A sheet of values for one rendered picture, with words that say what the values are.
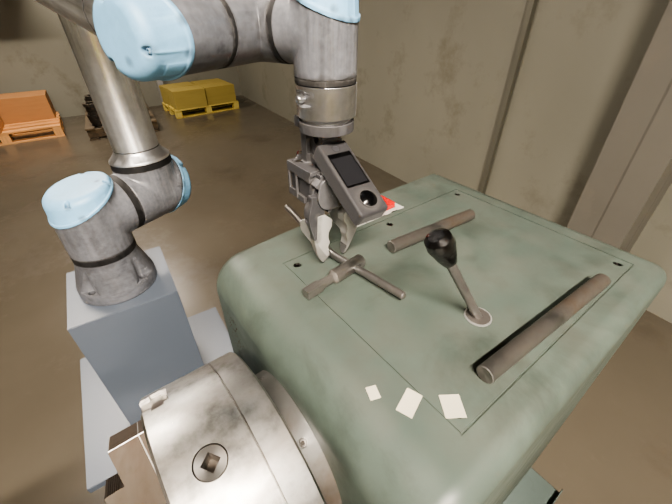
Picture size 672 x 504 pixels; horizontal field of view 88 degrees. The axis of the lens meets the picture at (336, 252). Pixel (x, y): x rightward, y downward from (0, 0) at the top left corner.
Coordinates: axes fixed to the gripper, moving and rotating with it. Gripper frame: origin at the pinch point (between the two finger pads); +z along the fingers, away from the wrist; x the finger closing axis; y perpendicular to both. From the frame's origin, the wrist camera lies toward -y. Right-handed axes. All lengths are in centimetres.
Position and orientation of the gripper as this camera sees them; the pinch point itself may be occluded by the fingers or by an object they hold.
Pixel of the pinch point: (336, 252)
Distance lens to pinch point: 55.4
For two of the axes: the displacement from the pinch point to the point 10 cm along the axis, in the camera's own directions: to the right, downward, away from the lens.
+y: -6.1, -4.7, 6.4
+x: -8.0, 3.6, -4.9
